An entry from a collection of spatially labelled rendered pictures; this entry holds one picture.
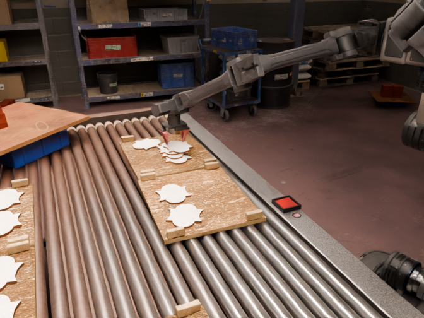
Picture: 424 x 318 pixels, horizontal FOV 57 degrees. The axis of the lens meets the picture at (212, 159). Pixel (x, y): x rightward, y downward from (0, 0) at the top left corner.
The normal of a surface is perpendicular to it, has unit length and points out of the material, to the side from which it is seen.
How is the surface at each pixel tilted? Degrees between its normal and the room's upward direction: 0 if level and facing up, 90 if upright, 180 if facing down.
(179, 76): 90
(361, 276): 0
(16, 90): 90
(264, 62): 64
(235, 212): 0
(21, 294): 0
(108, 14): 87
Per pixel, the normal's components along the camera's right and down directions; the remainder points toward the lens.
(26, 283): 0.00, -0.90
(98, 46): 0.36, 0.40
